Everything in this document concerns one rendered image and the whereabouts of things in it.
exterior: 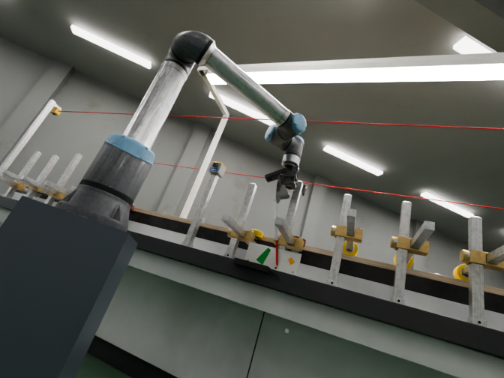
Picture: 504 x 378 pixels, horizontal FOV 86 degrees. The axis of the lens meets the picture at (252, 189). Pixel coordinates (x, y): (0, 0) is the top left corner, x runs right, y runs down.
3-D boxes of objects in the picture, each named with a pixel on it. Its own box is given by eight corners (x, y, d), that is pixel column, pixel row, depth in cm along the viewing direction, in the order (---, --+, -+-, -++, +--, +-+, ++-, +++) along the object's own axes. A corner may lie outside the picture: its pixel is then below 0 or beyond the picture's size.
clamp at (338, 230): (361, 239, 117) (363, 229, 119) (330, 233, 122) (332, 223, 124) (361, 244, 122) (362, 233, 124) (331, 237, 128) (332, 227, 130)
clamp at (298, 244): (300, 249, 124) (303, 238, 126) (272, 243, 129) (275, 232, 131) (301, 252, 128) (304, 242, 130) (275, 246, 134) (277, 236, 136)
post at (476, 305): (485, 346, 91) (481, 216, 109) (472, 342, 93) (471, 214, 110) (481, 346, 94) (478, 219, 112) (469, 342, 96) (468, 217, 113)
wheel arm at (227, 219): (226, 223, 115) (229, 214, 116) (220, 221, 116) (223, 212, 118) (255, 250, 151) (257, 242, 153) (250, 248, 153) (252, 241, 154)
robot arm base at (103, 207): (118, 230, 69) (136, 196, 72) (40, 202, 65) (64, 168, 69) (128, 239, 86) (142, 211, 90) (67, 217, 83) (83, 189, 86)
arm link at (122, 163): (79, 174, 70) (112, 121, 76) (81, 187, 84) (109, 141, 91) (136, 199, 76) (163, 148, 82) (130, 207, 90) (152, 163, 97)
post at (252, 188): (226, 269, 130) (256, 182, 148) (220, 267, 132) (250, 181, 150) (229, 271, 133) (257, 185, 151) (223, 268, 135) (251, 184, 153)
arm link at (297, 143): (283, 137, 148) (297, 145, 152) (278, 156, 143) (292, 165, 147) (295, 130, 140) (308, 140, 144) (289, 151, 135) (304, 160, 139)
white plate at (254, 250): (296, 276, 119) (301, 253, 122) (243, 261, 129) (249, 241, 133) (296, 276, 119) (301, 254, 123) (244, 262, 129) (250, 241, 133)
